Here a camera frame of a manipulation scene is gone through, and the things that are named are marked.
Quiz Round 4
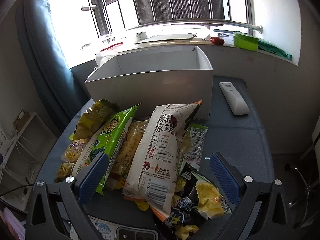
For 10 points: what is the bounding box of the black yellow potato chip bag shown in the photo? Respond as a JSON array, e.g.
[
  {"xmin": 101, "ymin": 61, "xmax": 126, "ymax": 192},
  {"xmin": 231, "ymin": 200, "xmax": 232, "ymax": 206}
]
[{"xmin": 164, "ymin": 163, "xmax": 232, "ymax": 239}]

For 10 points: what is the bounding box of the white noodle snack bag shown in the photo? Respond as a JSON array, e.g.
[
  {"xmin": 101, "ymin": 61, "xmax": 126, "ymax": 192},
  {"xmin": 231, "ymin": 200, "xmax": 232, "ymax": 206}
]
[{"xmin": 122, "ymin": 101, "xmax": 202, "ymax": 215}]

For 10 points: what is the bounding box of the small yellow pastry packet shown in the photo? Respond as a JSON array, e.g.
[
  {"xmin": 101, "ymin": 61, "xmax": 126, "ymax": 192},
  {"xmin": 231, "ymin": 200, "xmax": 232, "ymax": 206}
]
[{"xmin": 60, "ymin": 138, "xmax": 89, "ymax": 163}]

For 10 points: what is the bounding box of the green snack bag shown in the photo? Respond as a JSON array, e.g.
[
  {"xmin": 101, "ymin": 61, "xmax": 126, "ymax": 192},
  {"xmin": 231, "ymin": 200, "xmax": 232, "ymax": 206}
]
[{"xmin": 72, "ymin": 105, "xmax": 138, "ymax": 194}]

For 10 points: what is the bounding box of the clear green label packet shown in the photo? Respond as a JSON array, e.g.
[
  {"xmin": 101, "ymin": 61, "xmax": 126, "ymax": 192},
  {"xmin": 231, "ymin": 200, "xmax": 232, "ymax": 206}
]
[{"xmin": 181, "ymin": 124, "xmax": 208, "ymax": 171}]

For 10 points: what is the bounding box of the blue grey sofa cushion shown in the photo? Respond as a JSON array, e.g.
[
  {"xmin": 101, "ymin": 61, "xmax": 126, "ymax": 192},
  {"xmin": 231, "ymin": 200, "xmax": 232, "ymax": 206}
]
[{"xmin": 35, "ymin": 75, "xmax": 276, "ymax": 230}]

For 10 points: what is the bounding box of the olive yellow chip bag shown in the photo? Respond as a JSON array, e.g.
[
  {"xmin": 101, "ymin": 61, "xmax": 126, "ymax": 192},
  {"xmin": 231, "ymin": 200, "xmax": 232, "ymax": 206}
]
[{"xmin": 69, "ymin": 99, "xmax": 120, "ymax": 141}]

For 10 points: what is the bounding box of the white shelf unit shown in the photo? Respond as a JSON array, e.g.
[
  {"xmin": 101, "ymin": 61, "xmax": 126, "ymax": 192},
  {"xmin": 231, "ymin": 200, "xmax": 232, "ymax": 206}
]
[{"xmin": 1, "ymin": 112, "xmax": 57, "ymax": 211}]

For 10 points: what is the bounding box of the clear crispy snack bag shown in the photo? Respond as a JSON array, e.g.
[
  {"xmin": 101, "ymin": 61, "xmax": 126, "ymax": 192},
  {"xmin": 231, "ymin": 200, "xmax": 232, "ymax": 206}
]
[{"xmin": 105, "ymin": 119, "xmax": 150, "ymax": 190}]

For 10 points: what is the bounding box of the white remote control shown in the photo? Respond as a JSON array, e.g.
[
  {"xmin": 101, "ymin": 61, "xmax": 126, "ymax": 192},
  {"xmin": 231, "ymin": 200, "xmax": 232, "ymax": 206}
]
[{"xmin": 219, "ymin": 82, "xmax": 250, "ymax": 115}]

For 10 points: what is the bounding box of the blue curtain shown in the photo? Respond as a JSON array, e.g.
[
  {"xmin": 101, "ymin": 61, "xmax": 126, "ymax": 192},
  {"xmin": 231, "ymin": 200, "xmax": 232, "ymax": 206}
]
[{"xmin": 16, "ymin": 0, "xmax": 88, "ymax": 130}]

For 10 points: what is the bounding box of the white cardboard storage box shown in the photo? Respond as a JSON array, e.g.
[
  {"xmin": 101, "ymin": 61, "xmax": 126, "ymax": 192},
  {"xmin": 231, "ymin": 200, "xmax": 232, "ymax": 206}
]
[{"xmin": 85, "ymin": 45, "xmax": 213, "ymax": 120}]

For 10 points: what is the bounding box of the green wet wipes pack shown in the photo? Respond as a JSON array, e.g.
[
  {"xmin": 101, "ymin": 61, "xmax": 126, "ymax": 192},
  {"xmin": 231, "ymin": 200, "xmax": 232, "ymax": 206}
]
[{"xmin": 258, "ymin": 38, "xmax": 292, "ymax": 61}]

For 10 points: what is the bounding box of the red apple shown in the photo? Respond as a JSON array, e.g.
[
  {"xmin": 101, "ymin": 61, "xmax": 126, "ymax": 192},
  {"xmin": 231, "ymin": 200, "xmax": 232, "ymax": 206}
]
[{"xmin": 210, "ymin": 36, "xmax": 225, "ymax": 46}]

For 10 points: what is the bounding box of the green lidded container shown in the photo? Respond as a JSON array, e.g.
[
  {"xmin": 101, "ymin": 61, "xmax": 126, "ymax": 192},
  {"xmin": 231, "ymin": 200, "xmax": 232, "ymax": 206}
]
[{"xmin": 233, "ymin": 32, "xmax": 259, "ymax": 51}]

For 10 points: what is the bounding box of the grey cardboard sheet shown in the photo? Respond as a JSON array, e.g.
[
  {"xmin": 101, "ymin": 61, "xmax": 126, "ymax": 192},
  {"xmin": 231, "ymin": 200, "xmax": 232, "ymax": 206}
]
[{"xmin": 135, "ymin": 33, "xmax": 197, "ymax": 44}]

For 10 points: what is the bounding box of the metal window rail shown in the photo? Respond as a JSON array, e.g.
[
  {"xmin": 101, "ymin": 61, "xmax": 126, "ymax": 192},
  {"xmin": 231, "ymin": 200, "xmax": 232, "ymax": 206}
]
[{"xmin": 127, "ymin": 18, "xmax": 263, "ymax": 34}]

